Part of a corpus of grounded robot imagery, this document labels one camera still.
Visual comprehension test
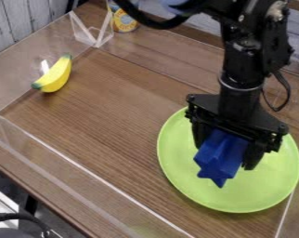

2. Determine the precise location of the green round plate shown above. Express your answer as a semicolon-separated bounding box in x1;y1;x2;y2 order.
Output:
157;110;299;213

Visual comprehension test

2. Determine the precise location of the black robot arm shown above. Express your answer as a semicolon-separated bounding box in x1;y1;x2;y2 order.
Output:
161;0;293;170

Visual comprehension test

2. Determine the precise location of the yellow toy banana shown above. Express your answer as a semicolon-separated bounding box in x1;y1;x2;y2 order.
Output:
30;54;72;93

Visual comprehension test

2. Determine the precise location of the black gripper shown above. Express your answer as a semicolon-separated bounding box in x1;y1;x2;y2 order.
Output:
184;94;289;170

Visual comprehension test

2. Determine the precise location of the black cable bottom left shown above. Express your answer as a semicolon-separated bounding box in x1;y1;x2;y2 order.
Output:
0;212;53;238

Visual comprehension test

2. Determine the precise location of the clear acrylic corner bracket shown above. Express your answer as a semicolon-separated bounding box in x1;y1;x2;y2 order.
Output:
69;11;114;48

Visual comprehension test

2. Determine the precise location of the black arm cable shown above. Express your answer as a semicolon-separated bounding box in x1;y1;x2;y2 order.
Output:
113;0;292;113

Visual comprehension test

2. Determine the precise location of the blue star-shaped block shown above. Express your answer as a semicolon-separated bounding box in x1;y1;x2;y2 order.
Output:
193;129;249;188

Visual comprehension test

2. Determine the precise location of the yellow blue labelled can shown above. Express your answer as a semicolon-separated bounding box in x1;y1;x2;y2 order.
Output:
106;0;138;33

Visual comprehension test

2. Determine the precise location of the clear acrylic front wall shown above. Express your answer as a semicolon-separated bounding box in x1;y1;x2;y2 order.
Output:
0;114;193;238

